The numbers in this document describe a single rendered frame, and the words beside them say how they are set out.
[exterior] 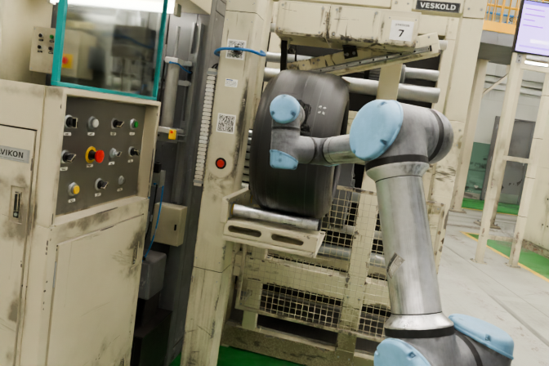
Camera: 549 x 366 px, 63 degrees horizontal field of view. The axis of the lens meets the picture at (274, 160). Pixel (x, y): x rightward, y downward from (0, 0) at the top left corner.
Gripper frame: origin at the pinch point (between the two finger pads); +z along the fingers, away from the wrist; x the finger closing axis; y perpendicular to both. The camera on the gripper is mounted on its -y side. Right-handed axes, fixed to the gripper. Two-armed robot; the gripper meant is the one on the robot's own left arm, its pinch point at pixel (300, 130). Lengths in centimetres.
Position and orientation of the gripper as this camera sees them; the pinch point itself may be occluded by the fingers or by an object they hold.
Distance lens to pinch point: 149.6
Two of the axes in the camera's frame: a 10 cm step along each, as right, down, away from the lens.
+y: 1.7, -9.8, 0.1
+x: -9.7, -1.7, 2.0
